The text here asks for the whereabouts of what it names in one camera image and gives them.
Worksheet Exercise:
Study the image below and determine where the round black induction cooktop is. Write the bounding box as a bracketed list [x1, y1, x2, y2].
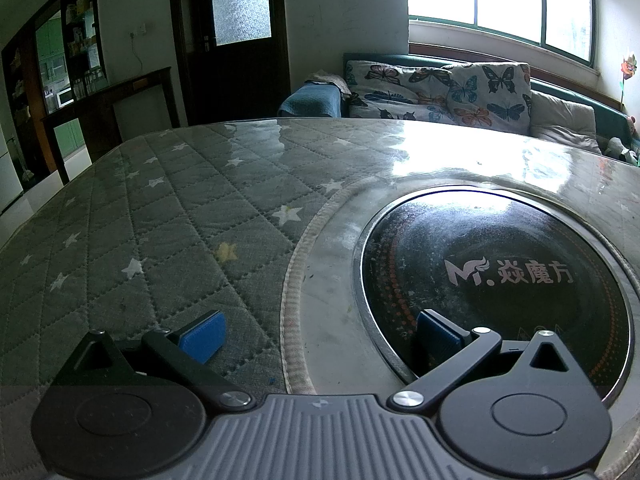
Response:
[352, 185, 633, 401]

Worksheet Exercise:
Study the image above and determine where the square butterfly print pillow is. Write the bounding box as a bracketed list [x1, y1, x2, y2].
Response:
[445, 62, 533, 136]

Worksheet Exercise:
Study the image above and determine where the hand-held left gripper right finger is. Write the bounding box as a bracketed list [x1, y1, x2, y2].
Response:
[387, 309, 583, 416]

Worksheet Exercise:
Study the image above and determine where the beige pillow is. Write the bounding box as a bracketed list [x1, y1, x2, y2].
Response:
[529, 91, 603, 155]

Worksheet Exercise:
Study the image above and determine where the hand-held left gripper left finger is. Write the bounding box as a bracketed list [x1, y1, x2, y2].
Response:
[52, 309, 253, 413]

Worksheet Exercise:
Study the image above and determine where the dark wooden sideboard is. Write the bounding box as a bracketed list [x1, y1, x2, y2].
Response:
[40, 66, 181, 186]

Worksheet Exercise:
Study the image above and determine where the teal sofa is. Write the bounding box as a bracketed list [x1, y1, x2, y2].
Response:
[342, 52, 640, 161]

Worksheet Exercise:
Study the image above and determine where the long butterfly print pillow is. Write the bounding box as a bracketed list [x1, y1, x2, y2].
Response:
[344, 60, 456, 122]

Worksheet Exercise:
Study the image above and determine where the colourful pinwheel toy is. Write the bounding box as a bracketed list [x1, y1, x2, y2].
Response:
[617, 52, 640, 111]

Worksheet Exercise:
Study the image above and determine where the dark wooden door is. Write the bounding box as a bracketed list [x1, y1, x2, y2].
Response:
[167, 0, 291, 126]

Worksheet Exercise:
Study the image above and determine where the brown shelf cabinet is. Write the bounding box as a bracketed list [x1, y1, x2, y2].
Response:
[0, 0, 108, 176]

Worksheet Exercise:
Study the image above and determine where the thin wall cable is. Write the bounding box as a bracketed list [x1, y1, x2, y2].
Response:
[130, 32, 147, 80]

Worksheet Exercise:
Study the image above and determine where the white refrigerator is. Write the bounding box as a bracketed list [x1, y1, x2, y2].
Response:
[0, 130, 23, 213]

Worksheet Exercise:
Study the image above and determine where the blue blanket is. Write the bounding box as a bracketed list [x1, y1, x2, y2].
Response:
[277, 82, 346, 120]

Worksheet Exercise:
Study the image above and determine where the white fluffy towel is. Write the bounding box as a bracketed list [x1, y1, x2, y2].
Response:
[305, 72, 353, 98]

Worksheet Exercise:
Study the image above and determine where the grey plush toy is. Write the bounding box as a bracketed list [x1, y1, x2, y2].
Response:
[604, 137, 640, 166]

